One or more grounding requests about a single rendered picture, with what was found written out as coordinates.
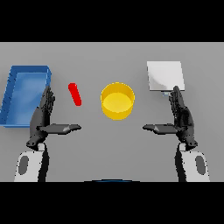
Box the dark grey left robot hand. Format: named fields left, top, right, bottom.
left=25, top=85, right=82, bottom=151

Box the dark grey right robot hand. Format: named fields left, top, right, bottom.
left=142, top=85, right=199, bottom=151

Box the red beaker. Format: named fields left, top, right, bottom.
left=67, top=82, right=83, bottom=108

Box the pale square measuring scale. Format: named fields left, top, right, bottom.
left=146, top=60, right=186, bottom=94

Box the yellow bowl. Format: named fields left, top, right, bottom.
left=100, top=81, right=136, bottom=121

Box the blue tray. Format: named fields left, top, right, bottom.
left=0, top=65, right=53, bottom=129

